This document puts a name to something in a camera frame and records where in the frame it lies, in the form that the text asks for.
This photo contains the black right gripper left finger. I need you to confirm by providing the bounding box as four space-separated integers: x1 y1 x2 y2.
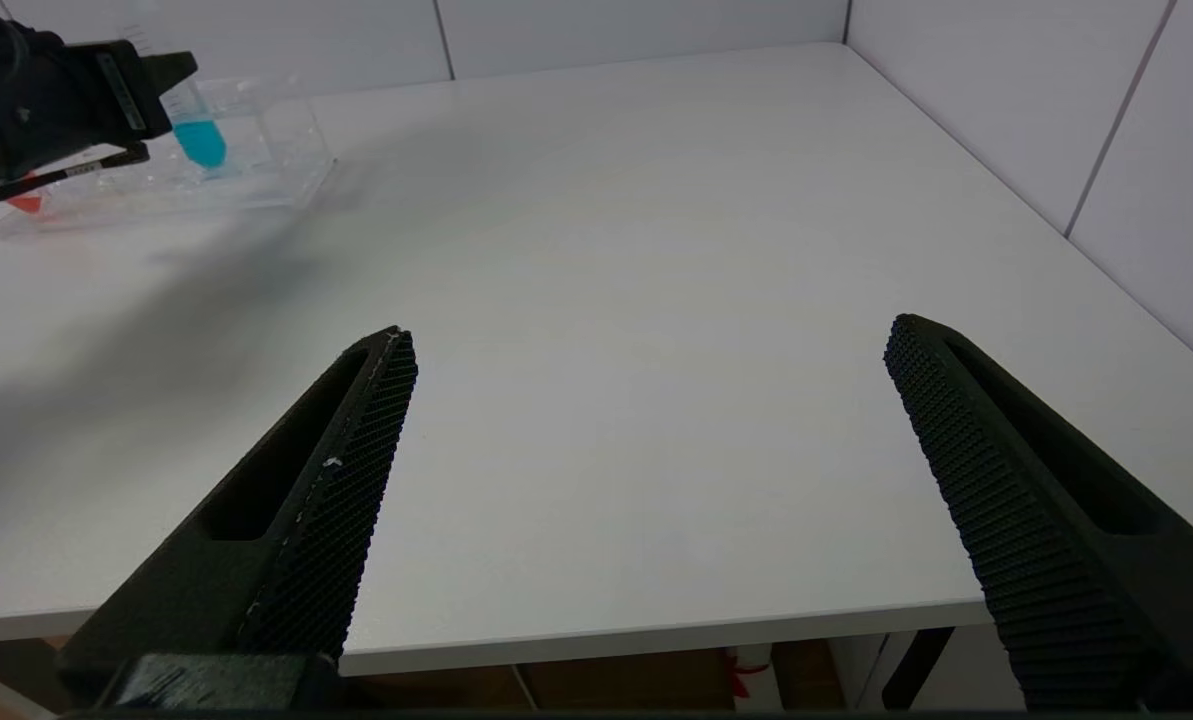
56 326 419 669

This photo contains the test tube with red pigment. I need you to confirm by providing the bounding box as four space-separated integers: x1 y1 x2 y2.
4 172 49 215

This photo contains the test tube with blue pigment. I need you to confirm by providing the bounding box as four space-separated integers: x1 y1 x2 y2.
121 25 229 171

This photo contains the clear acrylic test tube rack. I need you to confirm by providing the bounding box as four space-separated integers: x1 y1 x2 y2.
0 74 340 240

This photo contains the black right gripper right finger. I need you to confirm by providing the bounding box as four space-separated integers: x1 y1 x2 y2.
883 314 1193 711

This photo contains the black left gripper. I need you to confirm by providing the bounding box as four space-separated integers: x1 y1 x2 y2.
0 5 200 199

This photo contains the black table leg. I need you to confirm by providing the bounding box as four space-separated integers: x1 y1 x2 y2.
884 629 959 711

